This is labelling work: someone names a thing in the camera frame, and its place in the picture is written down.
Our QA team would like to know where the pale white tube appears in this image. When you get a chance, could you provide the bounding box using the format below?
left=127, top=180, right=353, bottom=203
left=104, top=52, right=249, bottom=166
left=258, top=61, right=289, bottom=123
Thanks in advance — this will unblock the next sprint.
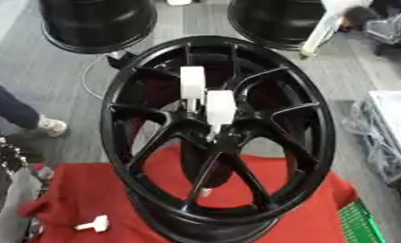
left=298, top=0, right=375, bottom=60

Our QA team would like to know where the green plastic crate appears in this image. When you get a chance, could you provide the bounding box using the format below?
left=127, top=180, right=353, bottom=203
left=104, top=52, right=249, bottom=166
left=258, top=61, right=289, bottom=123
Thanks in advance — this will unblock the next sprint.
left=334, top=198, right=389, bottom=243

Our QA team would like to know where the small black block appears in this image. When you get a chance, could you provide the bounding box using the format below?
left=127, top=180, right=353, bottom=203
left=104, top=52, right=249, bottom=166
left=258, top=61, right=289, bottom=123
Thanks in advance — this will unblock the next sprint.
left=105, top=49, right=141, bottom=70

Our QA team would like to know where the clear plastic bag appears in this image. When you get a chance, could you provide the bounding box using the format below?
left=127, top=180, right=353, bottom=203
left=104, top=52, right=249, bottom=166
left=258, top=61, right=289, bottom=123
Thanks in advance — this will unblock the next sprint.
left=340, top=99, right=401, bottom=185

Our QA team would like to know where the white box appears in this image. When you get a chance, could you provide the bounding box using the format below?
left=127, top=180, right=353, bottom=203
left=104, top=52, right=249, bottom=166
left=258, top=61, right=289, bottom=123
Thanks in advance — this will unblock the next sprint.
left=365, top=90, right=401, bottom=165

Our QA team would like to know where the black spoked wheel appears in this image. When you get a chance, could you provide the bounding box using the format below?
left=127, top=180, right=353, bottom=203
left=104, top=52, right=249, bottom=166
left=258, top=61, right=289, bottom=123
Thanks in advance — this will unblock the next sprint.
left=99, top=35, right=337, bottom=243

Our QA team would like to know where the thin grey cable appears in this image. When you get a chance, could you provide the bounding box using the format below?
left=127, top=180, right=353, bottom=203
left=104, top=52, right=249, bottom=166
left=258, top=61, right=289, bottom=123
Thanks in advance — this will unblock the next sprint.
left=79, top=55, right=123, bottom=101

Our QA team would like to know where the black round wheel rim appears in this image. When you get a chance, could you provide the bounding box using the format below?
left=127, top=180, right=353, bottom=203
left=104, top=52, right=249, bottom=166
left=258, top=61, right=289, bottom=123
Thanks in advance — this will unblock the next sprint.
left=37, top=0, right=160, bottom=55
left=225, top=0, right=329, bottom=52

